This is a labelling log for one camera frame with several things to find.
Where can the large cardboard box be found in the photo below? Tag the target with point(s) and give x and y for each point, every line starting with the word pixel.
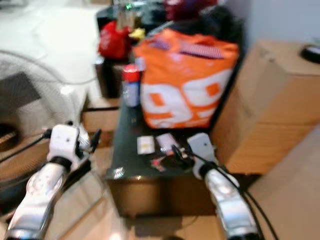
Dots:
pixel 270 110

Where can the white card with pink edge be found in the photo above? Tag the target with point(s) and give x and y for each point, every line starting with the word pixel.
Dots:
pixel 166 142

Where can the red pouch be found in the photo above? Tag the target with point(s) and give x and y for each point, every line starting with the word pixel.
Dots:
pixel 114 42

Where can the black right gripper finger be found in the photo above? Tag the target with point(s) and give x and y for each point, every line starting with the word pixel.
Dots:
pixel 176 154

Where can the dark red cloth bundle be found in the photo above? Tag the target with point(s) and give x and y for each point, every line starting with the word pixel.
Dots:
pixel 190 9

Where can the small white card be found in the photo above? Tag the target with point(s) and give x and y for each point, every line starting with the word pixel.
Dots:
pixel 146 145

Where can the spray can with red cap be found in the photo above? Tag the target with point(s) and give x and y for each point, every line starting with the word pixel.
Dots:
pixel 131 85

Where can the small yellow toy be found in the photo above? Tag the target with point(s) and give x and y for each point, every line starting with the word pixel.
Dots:
pixel 137 33

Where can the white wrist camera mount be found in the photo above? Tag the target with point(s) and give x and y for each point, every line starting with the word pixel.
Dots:
pixel 62 142
pixel 202 149

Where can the orange and white bag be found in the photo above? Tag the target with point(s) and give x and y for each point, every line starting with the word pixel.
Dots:
pixel 185 75

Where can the low cardboard box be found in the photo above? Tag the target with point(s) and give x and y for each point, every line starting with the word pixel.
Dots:
pixel 290 190

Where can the small dark cabinet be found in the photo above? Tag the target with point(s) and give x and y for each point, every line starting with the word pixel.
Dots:
pixel 110 80

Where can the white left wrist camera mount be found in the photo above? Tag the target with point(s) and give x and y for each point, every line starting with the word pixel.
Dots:
pixel 62 142

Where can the black round object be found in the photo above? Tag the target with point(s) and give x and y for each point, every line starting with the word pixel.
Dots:
pixel 311 53

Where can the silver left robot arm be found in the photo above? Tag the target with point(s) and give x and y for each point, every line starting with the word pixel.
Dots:
pixel 37 197

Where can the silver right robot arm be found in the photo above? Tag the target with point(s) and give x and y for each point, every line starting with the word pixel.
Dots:
pixel 230 200

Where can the dark glossy table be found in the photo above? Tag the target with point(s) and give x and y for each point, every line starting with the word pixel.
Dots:
pixel 130 190

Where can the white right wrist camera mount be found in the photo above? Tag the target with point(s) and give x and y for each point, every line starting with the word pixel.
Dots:
pixel 202 149

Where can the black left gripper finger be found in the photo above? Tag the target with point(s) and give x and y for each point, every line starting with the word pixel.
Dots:
pixel 96 139

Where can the white standing fan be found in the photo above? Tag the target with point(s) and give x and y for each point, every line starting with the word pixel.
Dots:
pixel 30 100

